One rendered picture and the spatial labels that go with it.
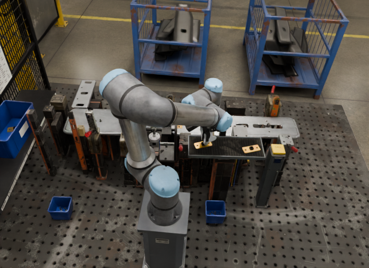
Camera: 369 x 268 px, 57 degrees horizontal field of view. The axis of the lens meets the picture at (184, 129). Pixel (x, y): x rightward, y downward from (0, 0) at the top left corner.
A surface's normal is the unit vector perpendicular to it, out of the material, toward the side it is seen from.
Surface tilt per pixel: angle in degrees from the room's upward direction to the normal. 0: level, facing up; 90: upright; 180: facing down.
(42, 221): 0
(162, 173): 7
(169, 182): 7
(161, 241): 90
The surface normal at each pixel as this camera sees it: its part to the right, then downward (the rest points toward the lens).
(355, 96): 0.04, -0.73
